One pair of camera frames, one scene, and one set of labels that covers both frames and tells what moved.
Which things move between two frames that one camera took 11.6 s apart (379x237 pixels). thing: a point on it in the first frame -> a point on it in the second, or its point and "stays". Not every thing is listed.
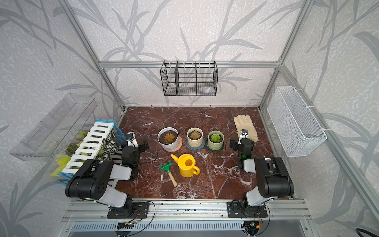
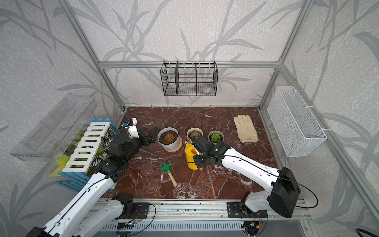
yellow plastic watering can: [186, 163] -> [191, 151]
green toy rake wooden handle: [167, 167] stays
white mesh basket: [296, 127] stays
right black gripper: [236, 143] -> [198, 164]
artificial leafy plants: [109, 149] stays
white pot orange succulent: [168, 137] stays
